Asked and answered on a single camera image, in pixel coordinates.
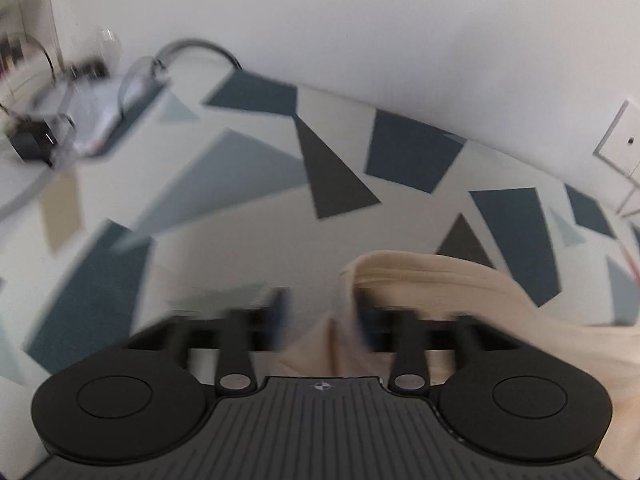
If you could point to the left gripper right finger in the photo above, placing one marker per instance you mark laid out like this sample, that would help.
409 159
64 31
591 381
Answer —
401 333

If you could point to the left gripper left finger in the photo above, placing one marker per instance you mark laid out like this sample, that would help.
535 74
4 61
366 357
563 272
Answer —
245 332

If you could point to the cream knit cardigan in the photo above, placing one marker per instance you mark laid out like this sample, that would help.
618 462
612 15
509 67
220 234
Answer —
439 287

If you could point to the white wall socket panel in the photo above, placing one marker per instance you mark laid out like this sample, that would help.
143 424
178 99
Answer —
619 147

